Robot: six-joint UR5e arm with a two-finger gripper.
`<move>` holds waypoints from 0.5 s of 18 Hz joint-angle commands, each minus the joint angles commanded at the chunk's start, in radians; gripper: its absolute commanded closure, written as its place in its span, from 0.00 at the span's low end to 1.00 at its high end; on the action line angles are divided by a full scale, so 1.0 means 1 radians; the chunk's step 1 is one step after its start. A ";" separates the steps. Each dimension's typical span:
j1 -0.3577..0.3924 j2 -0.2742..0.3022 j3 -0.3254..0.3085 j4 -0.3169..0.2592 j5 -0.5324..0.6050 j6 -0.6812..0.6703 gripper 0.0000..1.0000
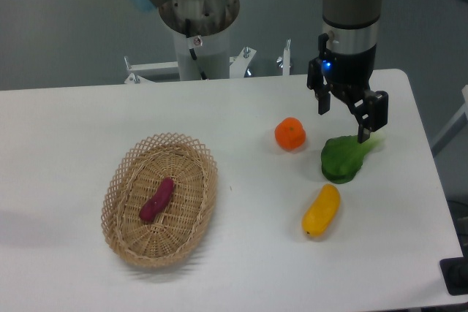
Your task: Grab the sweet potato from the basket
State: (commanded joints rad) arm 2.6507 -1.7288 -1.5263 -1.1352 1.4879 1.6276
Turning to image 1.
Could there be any black device at table edge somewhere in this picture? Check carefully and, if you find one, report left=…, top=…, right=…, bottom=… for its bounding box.
left=439, top=257, right=467, bottom=296

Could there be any purple sweet potato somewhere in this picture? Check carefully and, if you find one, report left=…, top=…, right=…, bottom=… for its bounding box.
left=139, top=178, right=175, bottom=222

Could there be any yellow mango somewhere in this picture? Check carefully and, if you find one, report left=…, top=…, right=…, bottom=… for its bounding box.
left=301, top=184, right=341, bottom=238

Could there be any black cable on pedestal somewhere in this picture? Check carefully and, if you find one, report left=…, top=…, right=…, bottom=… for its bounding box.
left=184, top=19, right=208, bottom=81

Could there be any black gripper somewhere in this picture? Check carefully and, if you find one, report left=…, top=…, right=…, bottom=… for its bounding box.
left=306, top=34, right=388, bottom=143

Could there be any woven wicker basket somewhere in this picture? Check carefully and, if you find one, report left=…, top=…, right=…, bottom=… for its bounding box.
left=101, top=133, right=217, bottom=268

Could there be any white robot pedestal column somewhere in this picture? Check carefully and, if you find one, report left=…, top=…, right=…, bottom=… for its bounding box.
left=159, top=0, right=240, bottom=81

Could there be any white frame at right edge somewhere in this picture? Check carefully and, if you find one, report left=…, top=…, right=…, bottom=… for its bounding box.
left=430, top=85, right=467, bottom=157

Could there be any orange tangerine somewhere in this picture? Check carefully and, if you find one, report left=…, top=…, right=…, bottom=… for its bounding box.
left=274, top=117, right=306, bottom=151

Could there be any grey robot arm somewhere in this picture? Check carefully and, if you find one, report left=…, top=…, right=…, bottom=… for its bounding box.
left=132, top=0, right=388, bottom=142

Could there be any green leafy vegetable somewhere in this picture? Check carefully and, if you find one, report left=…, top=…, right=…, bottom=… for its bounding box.
left=320, top=134, right=385, bottom=184

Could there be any white metal base frame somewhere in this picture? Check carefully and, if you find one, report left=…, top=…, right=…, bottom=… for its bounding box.
left=124, top=39, right=293, bottom=84

